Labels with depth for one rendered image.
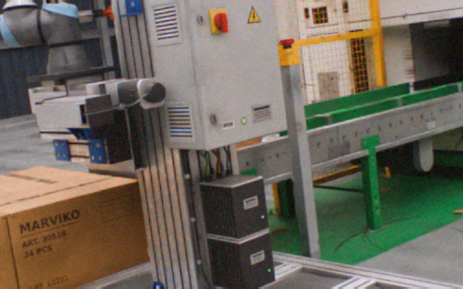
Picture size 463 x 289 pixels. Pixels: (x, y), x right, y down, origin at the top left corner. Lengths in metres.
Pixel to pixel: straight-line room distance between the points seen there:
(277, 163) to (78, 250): 1.00
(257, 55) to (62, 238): 1.13
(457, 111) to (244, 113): 2.33
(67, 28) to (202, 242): 0.84
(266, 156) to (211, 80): 1.20
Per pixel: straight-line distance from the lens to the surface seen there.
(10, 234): 2.80
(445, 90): 4.46
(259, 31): 2.26
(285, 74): 3.12
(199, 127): 2.12
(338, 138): 3.58
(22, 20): 2.49
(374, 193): 3.81
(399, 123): 3.94
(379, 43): 5.00
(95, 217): 2.94
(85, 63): 2.46
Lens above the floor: 1.08
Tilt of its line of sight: 8 degrees down
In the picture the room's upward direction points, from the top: 8 degrees counter-clockwise
